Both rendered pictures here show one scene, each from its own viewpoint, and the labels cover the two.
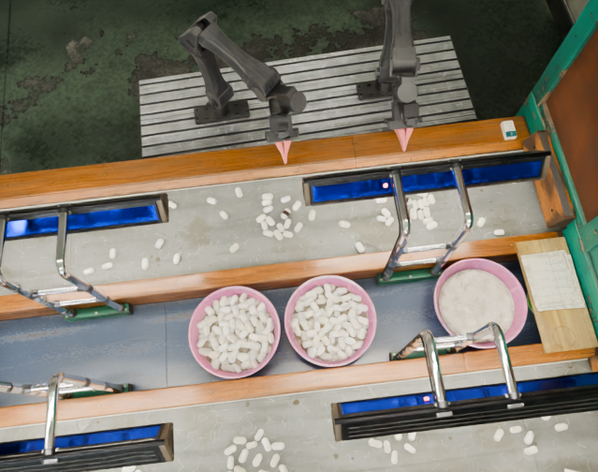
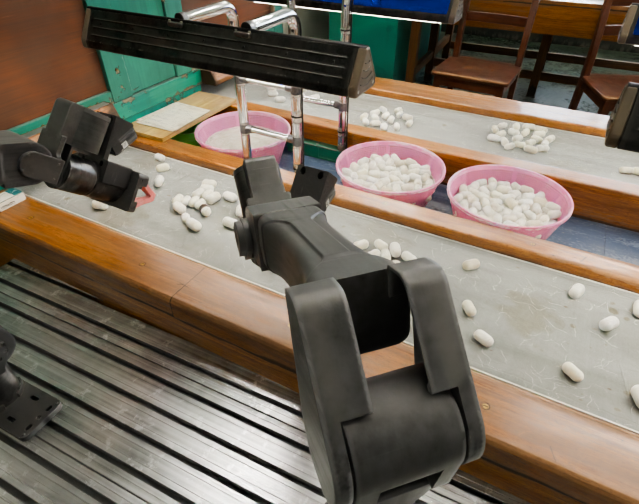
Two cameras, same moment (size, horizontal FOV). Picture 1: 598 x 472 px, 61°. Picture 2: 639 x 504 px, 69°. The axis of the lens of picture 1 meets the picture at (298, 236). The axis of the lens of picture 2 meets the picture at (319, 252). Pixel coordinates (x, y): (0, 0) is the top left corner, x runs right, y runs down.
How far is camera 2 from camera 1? 159 cm
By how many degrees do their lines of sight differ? 70
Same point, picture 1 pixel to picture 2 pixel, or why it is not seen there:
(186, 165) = (520, 420)
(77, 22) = not seen: outside the picture
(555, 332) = (215, 101)
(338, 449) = (440, 126)
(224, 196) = not seen: hidden behind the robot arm
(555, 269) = (161, 118)
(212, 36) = (356, 255)
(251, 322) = (480, 210)
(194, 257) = (543, 286)
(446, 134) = (64, 233)
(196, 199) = (512, 362)
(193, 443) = (581, 164)
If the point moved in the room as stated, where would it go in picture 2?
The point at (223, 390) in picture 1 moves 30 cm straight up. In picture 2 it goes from (538, 168) to (582, 36)
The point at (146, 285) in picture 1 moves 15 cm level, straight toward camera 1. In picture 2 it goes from (638, 275) to (578, 227)
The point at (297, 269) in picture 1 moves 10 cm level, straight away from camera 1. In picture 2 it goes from (396, 206) to (378, 230)
